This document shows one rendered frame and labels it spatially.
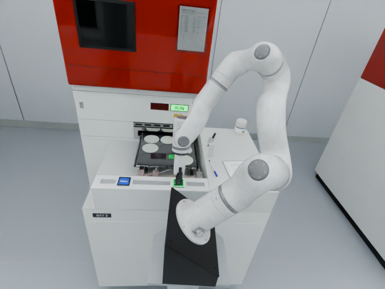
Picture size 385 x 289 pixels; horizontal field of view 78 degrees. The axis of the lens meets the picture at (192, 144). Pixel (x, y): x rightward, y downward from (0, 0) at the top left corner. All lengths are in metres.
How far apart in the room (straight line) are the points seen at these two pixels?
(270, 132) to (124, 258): 1.14
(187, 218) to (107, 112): 0.98
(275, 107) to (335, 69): 2.83
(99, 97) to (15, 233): 1.36
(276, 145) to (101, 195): 0.81
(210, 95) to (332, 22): 2.62
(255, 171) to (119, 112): 1.12
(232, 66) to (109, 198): 0.81
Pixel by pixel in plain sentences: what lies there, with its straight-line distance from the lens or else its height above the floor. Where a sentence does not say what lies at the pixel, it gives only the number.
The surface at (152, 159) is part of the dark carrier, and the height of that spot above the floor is 0.90.
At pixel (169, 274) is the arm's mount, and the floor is 0.89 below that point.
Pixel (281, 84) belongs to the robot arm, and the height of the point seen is 1.50.
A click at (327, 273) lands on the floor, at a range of 2.38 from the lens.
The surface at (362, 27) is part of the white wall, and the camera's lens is 3.67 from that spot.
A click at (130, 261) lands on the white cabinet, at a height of 0.37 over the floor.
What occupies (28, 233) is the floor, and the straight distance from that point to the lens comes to 2.42.
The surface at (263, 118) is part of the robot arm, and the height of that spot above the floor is 1.42.
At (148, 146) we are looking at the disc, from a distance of 1.53.
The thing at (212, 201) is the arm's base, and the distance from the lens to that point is 0.88.
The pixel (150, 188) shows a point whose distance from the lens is 1.15.
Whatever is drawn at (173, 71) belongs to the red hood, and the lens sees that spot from 1.45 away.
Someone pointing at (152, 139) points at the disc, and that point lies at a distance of 1.61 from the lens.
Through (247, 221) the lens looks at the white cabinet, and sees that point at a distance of 1.38.
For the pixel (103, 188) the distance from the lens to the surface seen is 1.18.
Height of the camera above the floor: 1.76
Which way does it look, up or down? 33 degrees down
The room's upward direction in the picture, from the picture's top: 7 degrees clockwise
